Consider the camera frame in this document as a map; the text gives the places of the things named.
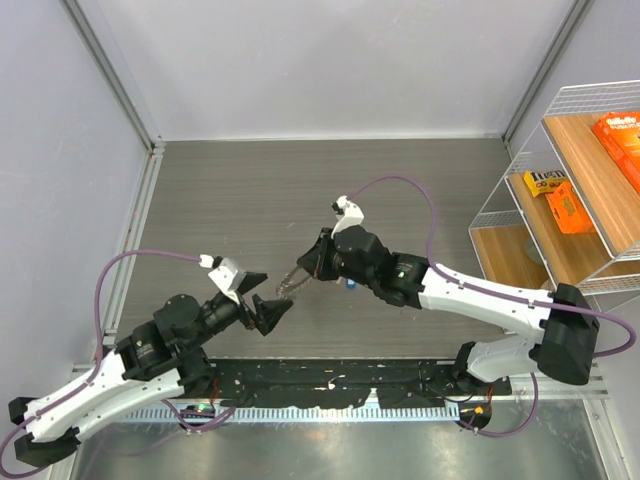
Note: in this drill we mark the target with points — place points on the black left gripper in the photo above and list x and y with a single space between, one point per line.
269 311

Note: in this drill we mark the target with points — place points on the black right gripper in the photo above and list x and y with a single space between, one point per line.
316 260

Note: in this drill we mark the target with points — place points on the round steel keyring disc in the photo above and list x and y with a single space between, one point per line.
292 283

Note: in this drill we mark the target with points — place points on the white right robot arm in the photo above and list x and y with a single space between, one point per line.
551 332

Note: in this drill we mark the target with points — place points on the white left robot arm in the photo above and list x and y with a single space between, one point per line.
161 359

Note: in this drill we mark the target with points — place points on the yellow M&M's bag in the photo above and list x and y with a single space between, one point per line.
543 182

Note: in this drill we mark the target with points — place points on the orange Reese's box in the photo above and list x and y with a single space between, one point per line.
568 211

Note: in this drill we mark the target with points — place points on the orange Gillette box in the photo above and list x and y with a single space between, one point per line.
618 133

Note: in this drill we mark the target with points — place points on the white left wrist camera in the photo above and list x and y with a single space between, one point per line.
226 274

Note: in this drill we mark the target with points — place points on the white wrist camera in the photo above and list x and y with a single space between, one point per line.
226 274
347 214

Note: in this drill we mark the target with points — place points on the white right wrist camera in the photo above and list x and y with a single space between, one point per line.
347 214

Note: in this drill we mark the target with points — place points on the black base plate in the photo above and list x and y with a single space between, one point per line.
339 383

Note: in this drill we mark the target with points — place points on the white slotted cable duct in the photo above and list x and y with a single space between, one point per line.
369 412

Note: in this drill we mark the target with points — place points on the white wire shelf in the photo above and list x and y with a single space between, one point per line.
515 236

